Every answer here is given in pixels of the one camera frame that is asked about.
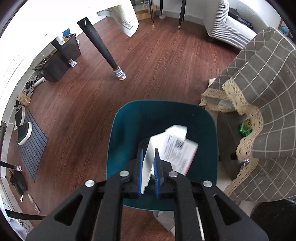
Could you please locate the grey checked round tablecloth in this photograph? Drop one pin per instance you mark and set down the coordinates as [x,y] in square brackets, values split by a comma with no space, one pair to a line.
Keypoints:
[259,86]

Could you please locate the white patterned tablecloth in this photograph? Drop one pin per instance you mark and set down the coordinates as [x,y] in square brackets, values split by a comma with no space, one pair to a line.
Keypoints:
[37,23]

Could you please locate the dark striped floor mat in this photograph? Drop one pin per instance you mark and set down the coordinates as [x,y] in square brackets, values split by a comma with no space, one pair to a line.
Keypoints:
[32,150]

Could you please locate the green bottle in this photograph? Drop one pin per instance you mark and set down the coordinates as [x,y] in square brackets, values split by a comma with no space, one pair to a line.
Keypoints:
[245,128]

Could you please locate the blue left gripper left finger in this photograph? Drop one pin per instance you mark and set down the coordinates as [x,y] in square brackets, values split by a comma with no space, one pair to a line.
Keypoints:
[140,159]

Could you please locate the cardboard box on floor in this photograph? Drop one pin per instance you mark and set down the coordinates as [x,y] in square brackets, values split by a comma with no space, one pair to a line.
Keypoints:
[142,12]

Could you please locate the black storage bin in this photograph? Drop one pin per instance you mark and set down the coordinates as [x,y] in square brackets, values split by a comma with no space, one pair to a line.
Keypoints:
[55,65]

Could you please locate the black white slipper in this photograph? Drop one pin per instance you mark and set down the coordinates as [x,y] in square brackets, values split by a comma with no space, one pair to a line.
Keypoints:
[24,133]

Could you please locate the black table leg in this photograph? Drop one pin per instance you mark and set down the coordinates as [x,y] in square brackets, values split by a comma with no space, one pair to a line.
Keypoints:
[59,48]
[92,34]

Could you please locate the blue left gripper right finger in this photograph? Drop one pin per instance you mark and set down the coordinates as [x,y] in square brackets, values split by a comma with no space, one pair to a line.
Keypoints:
[157,173]

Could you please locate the small blue globe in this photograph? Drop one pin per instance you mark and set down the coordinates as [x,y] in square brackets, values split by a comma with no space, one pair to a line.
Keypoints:
[284,30]

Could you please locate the black handbag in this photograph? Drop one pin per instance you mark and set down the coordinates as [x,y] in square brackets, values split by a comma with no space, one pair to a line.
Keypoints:
[234,14]

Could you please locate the grey armchair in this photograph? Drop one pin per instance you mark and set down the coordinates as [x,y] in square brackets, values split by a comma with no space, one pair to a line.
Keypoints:
[219,25]

